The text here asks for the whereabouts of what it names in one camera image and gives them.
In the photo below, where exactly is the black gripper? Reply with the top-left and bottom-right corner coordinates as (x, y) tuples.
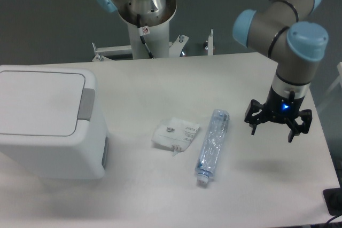
(244, 87), (312, 143)

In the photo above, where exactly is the white trash can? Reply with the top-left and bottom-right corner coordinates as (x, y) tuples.
(1, 65), (108, 179)

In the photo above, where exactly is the white trash can lid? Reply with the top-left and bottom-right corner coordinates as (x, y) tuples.
(1, 70), (85, 136)

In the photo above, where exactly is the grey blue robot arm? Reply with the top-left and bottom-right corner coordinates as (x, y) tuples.
(96, 0), (329, 141)

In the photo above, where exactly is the crushed clear plastic bottle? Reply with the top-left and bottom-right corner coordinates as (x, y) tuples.
(195, 109), (230, 187)

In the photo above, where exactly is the black device at edge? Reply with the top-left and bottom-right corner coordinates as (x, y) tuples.
(323, 187), (341, 227)

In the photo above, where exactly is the crumpled white plastic bag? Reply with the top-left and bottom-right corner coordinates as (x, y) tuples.
(151, 117), (200, 156)

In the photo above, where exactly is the white frame at right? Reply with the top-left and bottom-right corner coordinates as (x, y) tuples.
(316, 62), (341, 114)

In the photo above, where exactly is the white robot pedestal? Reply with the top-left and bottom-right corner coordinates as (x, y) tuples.
(92, 0), (189, 61)

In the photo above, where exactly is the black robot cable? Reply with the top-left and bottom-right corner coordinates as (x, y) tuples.
(135, 13), (156, 59)

